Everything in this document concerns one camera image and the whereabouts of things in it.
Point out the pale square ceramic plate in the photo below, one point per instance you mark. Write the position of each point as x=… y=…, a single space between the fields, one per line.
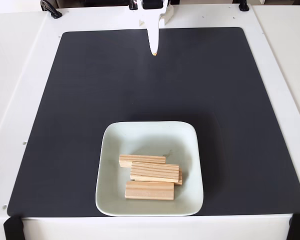
x=140 y=140

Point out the black table mat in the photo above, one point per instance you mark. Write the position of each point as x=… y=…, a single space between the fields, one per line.
x=65 y=125

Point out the black base clamp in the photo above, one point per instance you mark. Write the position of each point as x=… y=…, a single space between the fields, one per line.
x=133 y=4

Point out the smooth pale wooden block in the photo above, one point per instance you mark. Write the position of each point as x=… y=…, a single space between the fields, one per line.
x=148 y=191

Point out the black table clamp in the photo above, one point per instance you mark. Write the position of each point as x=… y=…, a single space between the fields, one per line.
x=51 y=8
x=243 y=5

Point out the grooved wooden block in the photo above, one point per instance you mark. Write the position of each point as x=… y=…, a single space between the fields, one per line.
x=153 y=172
x=180 y=177
x=140 y=160

